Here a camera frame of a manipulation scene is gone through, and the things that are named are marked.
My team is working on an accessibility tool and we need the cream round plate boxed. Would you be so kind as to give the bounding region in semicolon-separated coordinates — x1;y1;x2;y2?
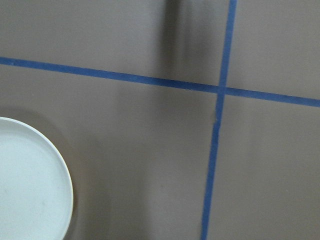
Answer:
0;117;74;240

